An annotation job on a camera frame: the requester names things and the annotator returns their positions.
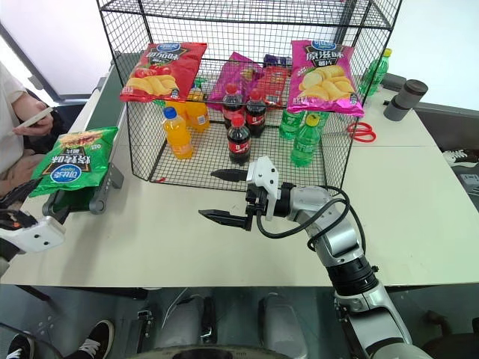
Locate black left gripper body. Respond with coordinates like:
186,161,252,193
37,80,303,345
0,208,39,230

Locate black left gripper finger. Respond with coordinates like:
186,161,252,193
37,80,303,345
0,178,44,207

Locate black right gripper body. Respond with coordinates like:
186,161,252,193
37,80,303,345
245,182,270,218

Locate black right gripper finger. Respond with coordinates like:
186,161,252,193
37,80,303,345
198,209,252,232
210,168,249,184

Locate grey conveyor with green belt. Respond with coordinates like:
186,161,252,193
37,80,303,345
41,52,130,217

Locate bystander hand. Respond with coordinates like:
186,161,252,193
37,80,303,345
12,99,55,138

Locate bystander beige trouser leg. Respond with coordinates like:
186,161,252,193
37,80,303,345
0,148,49,197

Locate cola bottle red cap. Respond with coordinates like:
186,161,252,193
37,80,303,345
245,88,268,139
226,114,252,167
222,82,245,130

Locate green potato chip bag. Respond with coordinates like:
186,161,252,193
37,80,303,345
28,126,120,198

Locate orange soda bottle blue cap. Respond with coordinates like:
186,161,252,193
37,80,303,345
162,106,195,161

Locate bystander white shirt torso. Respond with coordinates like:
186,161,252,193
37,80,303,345
0,61,30,177

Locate white smartphone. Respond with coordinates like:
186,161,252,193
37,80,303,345
7,106,55,136

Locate green soda bottle yellow cap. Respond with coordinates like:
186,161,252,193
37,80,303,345
290,111,322,168
358,48,393,98

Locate purple chip bag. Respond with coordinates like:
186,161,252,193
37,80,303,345
207,51,265,111

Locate small red snack bag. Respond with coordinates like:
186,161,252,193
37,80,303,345
261,66,293,110

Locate dark purple snack bag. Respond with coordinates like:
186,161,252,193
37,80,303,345
263,54,293,69

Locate red tomato chip bag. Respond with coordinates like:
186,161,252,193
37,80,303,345
119,42,208,103

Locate black sneaker white laces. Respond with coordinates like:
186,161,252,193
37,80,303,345
4,333,35,359
76,319,115,359

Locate magenta potato chip bag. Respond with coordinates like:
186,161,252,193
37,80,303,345
286,39,365,118

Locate grey box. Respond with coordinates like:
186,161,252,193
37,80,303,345
460,173,479,196

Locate black wire mesh rack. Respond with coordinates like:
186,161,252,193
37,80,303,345
96,0,403,193

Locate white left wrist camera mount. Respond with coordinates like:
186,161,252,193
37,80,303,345
0,215,67,254

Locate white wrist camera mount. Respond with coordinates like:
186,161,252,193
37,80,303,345
245,156,281,221
0,215,67,254

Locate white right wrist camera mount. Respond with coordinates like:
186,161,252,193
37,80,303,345
245,156,281,221

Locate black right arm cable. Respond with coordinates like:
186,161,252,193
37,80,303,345
256,185,367,260

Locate red handled scissors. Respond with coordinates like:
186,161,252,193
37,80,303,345
347,121,376,144

